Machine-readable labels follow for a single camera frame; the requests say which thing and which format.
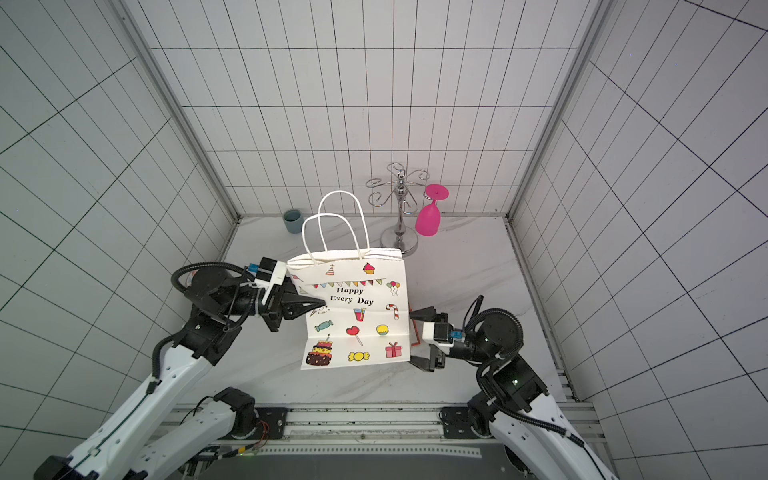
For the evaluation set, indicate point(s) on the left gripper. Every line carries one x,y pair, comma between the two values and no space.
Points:
289,304

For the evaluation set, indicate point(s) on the white Happy Every Day bag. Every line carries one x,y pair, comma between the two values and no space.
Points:
365,316

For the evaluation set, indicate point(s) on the red printed paper bag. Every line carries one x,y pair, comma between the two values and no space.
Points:
415,339

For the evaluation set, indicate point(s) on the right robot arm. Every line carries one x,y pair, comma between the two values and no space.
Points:
513,405

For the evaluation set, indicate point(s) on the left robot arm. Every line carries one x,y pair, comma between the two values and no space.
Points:
223,297

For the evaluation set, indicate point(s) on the grey-green ceramic cup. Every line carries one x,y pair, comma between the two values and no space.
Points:
293,220

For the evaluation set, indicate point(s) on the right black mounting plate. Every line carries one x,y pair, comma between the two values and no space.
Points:
463,423

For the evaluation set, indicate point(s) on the black mounting plate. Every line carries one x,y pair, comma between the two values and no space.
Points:
262,423
463,423

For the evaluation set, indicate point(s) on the patterned ceramic bowl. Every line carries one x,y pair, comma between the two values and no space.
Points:
187,278

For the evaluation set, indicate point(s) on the pink plastic wine glass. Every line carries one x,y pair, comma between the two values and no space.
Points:
429,218

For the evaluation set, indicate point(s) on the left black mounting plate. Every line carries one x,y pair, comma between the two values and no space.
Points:
262,423

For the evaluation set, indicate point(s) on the chrome cup holder stand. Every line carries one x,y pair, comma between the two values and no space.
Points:
396,191

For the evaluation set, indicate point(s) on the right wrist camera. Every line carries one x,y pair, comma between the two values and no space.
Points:
441,333

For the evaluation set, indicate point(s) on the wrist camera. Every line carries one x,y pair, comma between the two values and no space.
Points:
441,333
267,277

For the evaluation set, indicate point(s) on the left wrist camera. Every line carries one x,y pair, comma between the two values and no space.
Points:
267,277

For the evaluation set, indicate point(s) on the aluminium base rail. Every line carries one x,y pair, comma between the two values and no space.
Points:
361,428

